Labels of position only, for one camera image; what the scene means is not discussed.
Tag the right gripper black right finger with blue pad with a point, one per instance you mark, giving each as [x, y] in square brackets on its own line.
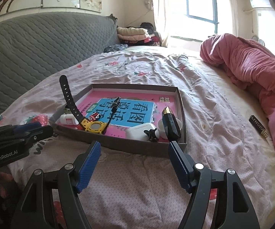
[233, 207]

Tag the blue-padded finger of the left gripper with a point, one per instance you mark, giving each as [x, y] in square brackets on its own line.
[27, 127]

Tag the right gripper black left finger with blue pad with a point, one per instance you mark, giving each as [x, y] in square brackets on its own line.
[35, 208]

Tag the small white pill bottle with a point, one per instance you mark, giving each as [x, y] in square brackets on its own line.
[68, 119]

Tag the red black lighter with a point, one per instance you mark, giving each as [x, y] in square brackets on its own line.
[93, 117]

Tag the black faceted perfume bottle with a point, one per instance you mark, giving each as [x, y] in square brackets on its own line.
[170, 124]

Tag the black hair claw clip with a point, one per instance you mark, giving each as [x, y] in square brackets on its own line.
[151, 134]

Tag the white earbuds case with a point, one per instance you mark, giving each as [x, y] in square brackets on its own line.
[137, 132]

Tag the small silver glass bottle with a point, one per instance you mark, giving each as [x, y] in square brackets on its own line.
[67, 110]

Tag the grey quilted headboard cover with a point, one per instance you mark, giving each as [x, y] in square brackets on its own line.
[35, 46]

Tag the black gold label box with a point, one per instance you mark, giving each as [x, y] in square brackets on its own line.
[258, 126]

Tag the pink blue picture book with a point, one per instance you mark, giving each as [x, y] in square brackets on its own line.
[126, 108]

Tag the white plastic jar lid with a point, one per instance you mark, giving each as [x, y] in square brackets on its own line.
[161, 129]

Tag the grey cardboard box tray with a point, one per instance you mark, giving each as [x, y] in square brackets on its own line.
[155, 149]

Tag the pink blanket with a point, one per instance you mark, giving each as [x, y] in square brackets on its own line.
[249, 65]

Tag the folded clothes pile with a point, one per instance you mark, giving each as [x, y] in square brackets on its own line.
[144, 35]

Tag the white curtain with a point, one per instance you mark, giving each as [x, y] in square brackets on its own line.
[166, 13]

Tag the blue framed window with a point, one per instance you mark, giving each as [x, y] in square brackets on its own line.
[203, 10]

